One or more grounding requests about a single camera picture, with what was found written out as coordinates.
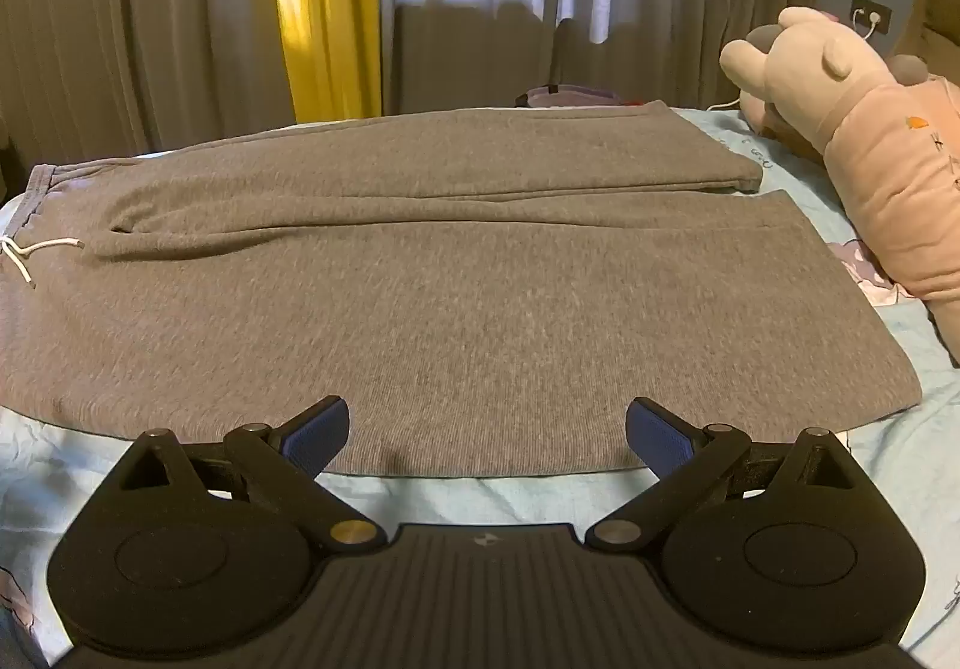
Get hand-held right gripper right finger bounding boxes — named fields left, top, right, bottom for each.
left=585, top=397, right=856, bottom=554

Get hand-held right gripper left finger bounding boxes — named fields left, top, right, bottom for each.
left=112, top=395, right=383, bottom=554

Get grey pants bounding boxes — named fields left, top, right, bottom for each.
left=0, top=99, right=773, bottom=479

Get light blue printed bed sheet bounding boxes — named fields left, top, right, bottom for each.
left=0, top=103, right=960, bottom=662

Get pink and brown plush toy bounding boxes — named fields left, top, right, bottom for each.
left=739, top=85, right=830, bottom=166

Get dark purple cloth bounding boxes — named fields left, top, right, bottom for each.
left=514, top=84, right=625, bottom=110

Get pink plush bear toy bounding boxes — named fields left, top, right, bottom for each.
left=718, top=5, right=960, bottom=370

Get yellow curtain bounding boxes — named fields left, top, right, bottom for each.
left=268, top=0, right=385, bottom=124

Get tan headboard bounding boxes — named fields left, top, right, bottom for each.
left=889, top=0, right=960, bottom=86

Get white cable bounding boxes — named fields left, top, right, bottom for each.
left=703, top=9, right=884, bottom=112

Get wall socket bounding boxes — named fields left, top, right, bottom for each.
left=850, top=0, right=893, bottom=37

